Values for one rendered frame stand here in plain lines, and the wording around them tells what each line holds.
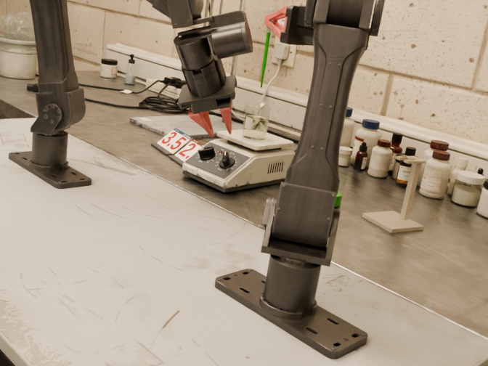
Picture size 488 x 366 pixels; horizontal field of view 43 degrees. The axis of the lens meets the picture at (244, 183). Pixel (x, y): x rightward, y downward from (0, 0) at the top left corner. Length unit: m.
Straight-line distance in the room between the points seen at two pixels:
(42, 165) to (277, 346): 0.63
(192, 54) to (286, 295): 0.48
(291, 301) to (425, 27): 1.02
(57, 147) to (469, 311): 0.74
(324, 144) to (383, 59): 0.96
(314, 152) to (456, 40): 0.90
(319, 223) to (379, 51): 1.01
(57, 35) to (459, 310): 0.77
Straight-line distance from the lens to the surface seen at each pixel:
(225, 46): 1.04
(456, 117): 1.57
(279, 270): 0.72
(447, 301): 0.91
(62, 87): 1.12
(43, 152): 1.16
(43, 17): 1.13
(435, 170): 1.38
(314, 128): 0.72
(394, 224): 1.14
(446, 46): 1.58
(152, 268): 0.83
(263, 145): 1.21
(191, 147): 1.36
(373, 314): 0.82
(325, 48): 0.74
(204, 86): 1.08
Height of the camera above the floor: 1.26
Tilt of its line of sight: 17 degrees down
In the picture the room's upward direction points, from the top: 8 degrees clockwise
